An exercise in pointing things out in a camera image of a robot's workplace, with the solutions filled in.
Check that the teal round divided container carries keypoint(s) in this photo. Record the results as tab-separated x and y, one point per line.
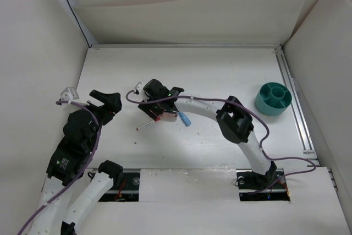
273	99

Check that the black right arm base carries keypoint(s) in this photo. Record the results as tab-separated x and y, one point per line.
253	187

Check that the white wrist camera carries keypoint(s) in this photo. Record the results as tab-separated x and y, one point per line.
69	94
139	87

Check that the pink rubber eraser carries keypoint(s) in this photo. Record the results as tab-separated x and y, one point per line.
169	116

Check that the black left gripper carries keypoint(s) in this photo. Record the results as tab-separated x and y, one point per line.
111	101

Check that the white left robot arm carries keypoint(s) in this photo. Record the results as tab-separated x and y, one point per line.
56	213

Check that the blue highlighter marker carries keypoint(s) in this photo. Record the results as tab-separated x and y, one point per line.
186	121

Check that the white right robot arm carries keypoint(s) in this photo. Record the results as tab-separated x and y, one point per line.
234	121

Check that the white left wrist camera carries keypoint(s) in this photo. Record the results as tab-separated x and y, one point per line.
69	94

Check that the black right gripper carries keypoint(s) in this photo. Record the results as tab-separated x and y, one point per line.
147	108

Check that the aluminium side rail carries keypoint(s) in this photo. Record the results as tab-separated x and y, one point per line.
299	118

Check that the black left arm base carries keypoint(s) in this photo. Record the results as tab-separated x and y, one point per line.
123	185

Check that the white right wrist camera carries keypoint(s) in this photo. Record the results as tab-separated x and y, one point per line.
139	87

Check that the red capped white pen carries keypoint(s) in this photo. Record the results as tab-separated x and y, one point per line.
145	125

